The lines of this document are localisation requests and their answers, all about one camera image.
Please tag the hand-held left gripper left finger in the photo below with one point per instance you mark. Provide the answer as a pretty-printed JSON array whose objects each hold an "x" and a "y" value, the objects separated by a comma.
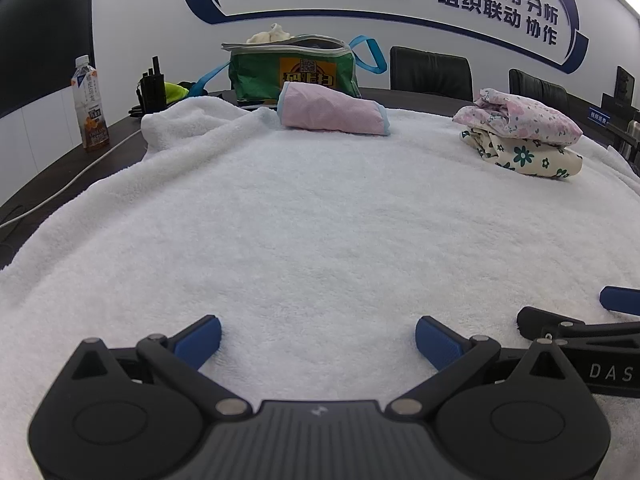
[{"x": 200, "y": 337}]

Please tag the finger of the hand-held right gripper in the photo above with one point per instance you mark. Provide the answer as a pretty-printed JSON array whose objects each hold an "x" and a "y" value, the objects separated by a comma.
[
  {"x": 545, "y": 322},
  {"x": 622, "y": 301}
]

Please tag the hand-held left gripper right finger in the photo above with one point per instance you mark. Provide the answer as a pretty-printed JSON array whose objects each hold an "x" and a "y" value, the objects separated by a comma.
[{"x": 437, "y": 337}]

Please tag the pink and blue pastel garment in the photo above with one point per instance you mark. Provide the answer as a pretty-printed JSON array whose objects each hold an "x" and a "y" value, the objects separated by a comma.
[{"x": 330, "y": 110}]

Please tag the white fluffy towel blanket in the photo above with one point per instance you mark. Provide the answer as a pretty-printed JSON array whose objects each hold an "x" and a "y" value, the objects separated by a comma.
[{"x": 300, "y": 235}]

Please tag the cream teal-flower folded garment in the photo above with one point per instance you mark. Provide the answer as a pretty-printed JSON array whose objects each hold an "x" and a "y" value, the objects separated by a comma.
[{"x": 530, "y": 160}]

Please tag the blue name plate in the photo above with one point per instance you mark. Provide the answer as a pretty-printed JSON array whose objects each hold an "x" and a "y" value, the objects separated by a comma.
[{"x": 600, "y": 116}]

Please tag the small black monitor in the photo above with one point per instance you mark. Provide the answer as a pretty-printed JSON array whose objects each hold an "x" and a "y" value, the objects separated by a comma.
[{"x": 626, "y": 85}]

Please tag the black office chair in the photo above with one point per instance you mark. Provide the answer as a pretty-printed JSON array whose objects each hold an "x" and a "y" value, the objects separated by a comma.
[
  {"x": 537, "y": 90},
  {"x": 430, "y": 72}
]

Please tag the yellow-green cloth item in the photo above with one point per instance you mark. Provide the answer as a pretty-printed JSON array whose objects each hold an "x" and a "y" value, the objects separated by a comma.
[{"x": 175, "y": 92}]

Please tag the plastic tea bottle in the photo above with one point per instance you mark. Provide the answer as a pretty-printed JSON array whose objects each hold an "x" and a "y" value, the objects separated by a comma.
[{"x": 92, "y": 105}]

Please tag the cream cloth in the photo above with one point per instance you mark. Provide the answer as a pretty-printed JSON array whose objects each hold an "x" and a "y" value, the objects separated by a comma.
[{"x": 270, "y": 35}]

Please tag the large black wall screen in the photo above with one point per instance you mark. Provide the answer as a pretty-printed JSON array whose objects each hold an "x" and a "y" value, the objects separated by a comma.
[{"x": 40, "y": 35}]

